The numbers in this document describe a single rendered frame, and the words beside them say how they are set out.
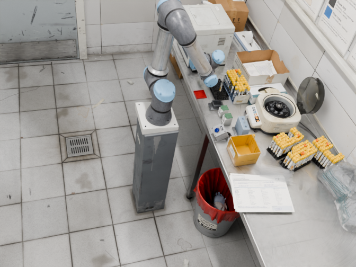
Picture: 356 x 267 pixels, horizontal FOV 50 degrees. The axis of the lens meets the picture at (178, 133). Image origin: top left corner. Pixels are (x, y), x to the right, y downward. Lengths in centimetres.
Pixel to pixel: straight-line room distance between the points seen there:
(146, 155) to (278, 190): 78
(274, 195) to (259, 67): 97
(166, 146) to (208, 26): 79
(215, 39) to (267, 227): 122
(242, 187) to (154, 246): 97
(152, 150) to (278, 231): 84
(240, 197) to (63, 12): 241
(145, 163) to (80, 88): 153
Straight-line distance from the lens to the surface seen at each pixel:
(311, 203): 212
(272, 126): 226
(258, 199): 200
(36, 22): 374
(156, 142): 220
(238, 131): 222
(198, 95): 241
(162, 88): 202
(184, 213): 289
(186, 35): 181
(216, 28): 247
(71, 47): 390
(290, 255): 193
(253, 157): 208
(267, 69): 266
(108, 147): 320
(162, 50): 200
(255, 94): 243
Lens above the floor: 250
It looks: 49 degrees down
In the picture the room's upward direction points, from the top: 11 degrees clockwise
